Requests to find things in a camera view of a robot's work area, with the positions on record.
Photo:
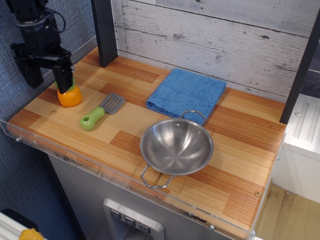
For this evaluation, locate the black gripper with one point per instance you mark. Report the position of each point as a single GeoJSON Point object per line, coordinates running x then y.
{"type": "Point", "coordinates": [41, 48]}

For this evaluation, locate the orange toy carrot green top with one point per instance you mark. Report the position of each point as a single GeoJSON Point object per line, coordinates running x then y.
{"type": "Point", "coordinates": [71, 97]}

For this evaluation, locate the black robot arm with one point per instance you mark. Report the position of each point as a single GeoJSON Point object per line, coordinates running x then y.
{"type": "Point", "coordinates": [31, 6]}

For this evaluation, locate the clear acrylic table guard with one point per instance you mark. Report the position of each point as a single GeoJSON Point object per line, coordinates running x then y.
{"type": "Point", "coordinates": [245, 123]}

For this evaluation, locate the grey toy fridge cabinet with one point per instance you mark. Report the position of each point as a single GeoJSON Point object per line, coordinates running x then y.
{"type": "Point", "coordinates": [86, 191]}

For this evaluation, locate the blue folded towel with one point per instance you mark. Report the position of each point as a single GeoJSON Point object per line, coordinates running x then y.
{"type": "Point", "coordinates": [186, 94]}

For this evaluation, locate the yellow object bottom left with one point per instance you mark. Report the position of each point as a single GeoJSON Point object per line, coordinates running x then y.
{"type": "Point", "coordinates": [30, 234]}

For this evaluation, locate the silver dispenser button panel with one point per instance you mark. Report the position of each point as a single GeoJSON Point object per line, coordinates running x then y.
{"type": "Point", "coordinates": [128, 224]}

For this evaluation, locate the white side cabinet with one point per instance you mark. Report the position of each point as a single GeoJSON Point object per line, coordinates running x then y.
{"type": "Point", "coordinates": [297, 166]}

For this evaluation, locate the green handled grey toy spatula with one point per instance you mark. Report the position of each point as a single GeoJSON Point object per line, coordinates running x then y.
{"type": "Point", "coordinates": [110, 105]}

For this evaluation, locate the steel bowl with wire handles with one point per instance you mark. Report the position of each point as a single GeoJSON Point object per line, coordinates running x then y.
{"type": "Point", "coordinates": [177, 146]}

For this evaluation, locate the dark grey right post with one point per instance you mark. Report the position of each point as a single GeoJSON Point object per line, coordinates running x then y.
{"type": "Point", "coordinates": [304, 65]}

